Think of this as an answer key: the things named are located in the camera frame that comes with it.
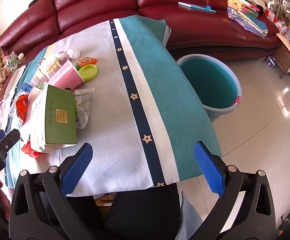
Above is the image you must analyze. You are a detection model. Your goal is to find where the green plastic lid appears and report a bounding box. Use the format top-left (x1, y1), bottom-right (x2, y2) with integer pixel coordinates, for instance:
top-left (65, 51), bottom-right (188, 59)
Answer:
top-left (78, 64), bottom-right (98, 82)

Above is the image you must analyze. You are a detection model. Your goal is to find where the red printed box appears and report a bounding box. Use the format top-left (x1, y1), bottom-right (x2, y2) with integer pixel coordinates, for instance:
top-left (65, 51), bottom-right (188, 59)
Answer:
top-left (279, 34), bottom-right (290, 54)

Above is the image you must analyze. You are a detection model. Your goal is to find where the grey-blue cloth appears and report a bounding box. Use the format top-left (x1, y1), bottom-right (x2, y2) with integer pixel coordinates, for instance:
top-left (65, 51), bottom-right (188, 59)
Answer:
top-left (181, 191), bottom-right (210, 240)

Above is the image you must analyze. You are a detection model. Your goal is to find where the clear bottle with blue label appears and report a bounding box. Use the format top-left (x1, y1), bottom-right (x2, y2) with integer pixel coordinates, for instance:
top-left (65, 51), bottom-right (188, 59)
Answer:
top-left (20, 76), bottom-right (40, 93)

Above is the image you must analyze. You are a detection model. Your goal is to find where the pink paper cup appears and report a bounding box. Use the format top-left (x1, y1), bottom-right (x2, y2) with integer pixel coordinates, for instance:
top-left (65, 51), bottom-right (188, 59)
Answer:
top-left (50, 60), bottom-right (85, 89)

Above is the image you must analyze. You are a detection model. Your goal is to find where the teal white star-striped blanket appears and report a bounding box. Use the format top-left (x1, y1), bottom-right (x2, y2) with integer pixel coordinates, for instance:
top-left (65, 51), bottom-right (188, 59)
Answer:
top-left (0, 15), bottom-right (223, 198)

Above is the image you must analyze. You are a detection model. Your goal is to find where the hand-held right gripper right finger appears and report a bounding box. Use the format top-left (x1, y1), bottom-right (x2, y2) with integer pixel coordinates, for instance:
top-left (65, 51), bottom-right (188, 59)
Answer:
top-left (190, 141), bottom-right (277, 240)

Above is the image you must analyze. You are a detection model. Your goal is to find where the crumpled white wrapper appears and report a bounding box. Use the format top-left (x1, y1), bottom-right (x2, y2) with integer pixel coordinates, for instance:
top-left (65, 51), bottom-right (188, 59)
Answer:
top-left (66, 48), bottom-right (81, 60)

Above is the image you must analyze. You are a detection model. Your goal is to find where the red plastic bag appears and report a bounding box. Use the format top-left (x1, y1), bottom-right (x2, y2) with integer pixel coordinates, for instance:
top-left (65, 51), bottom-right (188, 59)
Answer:
top-left (15, 94), bottom-right (40, 158)

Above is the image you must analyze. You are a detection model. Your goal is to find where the clear plastic bag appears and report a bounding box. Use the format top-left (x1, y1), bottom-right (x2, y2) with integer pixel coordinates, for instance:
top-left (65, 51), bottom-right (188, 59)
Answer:
top-left (74, 87), bottom-right (95, 129)

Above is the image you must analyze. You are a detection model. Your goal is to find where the orange green snack packet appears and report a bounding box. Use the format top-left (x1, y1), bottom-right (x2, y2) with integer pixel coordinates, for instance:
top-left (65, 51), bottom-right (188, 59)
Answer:
top-left (75, 57), bottom-right (98, 68)

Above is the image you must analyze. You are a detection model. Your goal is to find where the green paper box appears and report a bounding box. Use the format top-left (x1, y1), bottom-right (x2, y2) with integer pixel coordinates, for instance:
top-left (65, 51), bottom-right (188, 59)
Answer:
top-left (30, 84), bottom-right (78, 153)

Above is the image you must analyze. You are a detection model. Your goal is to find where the white cup with green label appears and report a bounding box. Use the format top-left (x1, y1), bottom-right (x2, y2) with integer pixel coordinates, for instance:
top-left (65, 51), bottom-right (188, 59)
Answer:
top-left (39, 55), bottom-right (62, 79)

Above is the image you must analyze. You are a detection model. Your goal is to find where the dark cloth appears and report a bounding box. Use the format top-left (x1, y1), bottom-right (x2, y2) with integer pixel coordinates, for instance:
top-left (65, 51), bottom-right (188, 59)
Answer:
top-left (67, 182), bottom-right (183, 240)

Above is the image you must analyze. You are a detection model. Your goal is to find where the glitter-filled clear jar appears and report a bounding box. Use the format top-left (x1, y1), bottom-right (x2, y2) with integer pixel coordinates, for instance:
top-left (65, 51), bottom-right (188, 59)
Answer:
top-left (5, 51), bottom-right (19, 73)

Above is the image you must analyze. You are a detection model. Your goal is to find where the thin teal book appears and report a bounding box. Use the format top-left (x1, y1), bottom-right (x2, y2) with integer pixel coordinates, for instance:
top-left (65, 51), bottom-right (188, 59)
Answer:
top-left (177, 1), bottom-right (217, 14)

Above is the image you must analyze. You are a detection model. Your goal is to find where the red leather sofa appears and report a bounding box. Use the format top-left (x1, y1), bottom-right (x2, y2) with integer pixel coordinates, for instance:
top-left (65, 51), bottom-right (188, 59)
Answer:
top-left (0, 0), bottom-right (285, 63)

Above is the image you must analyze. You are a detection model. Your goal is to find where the stack of colourful cloths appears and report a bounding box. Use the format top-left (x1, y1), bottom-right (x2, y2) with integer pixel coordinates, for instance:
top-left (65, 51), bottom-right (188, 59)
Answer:
top-left (226, 0), bottom-right (269, 39)

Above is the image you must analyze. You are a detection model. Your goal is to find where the teal plastic bucket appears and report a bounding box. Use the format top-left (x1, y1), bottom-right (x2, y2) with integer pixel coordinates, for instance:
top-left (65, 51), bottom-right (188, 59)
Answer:
top-left (176, 54), bottom-right (242, 123)

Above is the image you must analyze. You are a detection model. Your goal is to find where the wooden stool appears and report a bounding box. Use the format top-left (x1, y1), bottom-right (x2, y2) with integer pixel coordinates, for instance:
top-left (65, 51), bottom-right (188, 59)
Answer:
top-left (95, 192), bottom-right (117, 207)

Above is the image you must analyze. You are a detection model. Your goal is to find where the purple white ball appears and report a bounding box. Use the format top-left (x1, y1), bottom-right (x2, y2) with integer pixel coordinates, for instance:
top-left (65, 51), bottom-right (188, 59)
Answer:
top-left (265, 55), bottom-right (277, 67)

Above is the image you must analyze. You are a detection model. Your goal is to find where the wooden side table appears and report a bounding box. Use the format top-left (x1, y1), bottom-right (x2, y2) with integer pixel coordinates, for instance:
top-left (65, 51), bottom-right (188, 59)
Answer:
top-left (275, 34), bottom-right (290, 79)

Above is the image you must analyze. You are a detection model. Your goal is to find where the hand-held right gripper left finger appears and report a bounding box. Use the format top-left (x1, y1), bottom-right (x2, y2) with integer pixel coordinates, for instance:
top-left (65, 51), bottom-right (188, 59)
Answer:
top-left (9, 142), bottom-right (98, 240)

